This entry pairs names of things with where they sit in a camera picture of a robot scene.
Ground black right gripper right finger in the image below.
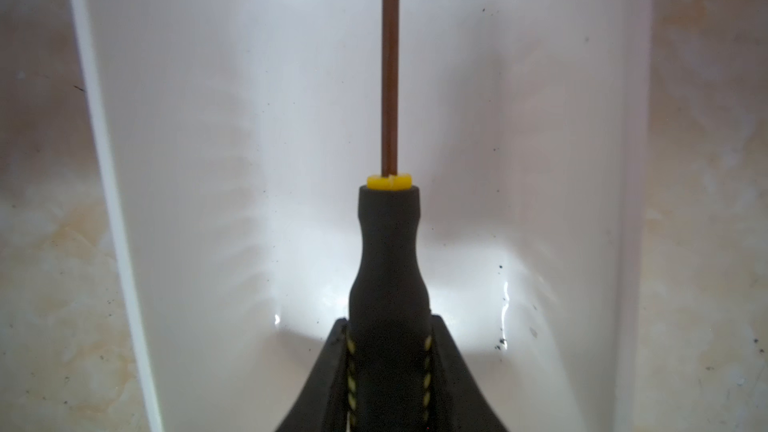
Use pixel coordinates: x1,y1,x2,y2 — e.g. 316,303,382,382
429,315,507,432

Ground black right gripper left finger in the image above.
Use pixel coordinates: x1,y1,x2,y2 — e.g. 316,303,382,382
276,318,348,432

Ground black yellow handled screwdriver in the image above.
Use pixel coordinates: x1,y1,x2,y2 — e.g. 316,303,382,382
347,0,432,431

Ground white plastic bin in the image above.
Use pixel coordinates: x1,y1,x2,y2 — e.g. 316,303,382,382
71,0,651,431

